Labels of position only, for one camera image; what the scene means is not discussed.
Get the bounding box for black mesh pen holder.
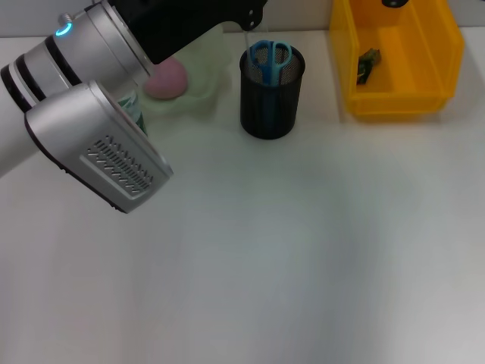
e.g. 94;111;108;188
239;40;306;140

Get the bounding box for blue scissors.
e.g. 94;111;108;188
249;39;293;128

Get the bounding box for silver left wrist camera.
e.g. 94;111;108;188
24;79;175;215

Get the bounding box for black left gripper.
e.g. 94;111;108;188
111;0;269;66

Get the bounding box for yellow plastic bin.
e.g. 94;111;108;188
328;0;466;122

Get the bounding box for pink peach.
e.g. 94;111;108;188
143;59;189;100

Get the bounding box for clear water bottle green label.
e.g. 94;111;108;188
116;89;149;137

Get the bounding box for green translucent fruit bowl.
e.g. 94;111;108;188
142;24;234;118

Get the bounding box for green plastic wrapper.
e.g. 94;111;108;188
357;48;382;85

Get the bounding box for clear plastic ruler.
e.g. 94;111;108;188
242;22;271;51

